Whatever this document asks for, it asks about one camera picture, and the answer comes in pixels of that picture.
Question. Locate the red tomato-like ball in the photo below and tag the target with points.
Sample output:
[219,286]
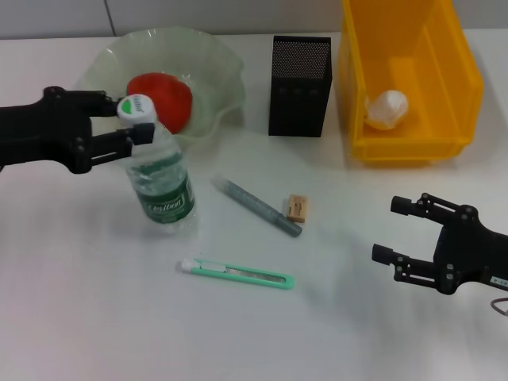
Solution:
[174,103]

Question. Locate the grey marker pen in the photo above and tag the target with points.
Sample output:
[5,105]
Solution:
[258,206]

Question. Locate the green wavy glass fruit plate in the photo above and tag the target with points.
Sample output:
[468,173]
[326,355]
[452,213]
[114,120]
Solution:
[214,79]

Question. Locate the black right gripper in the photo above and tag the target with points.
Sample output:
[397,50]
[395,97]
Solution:
[468,248]

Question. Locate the white paper ball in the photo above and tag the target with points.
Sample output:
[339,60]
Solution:
[387,109]

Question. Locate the tan eraser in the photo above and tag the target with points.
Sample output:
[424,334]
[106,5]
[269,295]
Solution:
[297,208]

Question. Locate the yellow plastic bin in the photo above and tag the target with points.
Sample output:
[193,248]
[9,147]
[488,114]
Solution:
[436,59]

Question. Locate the black mesh pen holder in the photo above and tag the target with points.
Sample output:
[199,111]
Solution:
[297,103]

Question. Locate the clear green-label water bottle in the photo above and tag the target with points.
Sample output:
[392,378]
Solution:
[162,190]

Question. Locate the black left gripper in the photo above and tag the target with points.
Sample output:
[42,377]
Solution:
[39,131]

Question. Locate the green utility knife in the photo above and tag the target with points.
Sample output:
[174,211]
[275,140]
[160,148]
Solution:
[238,274]

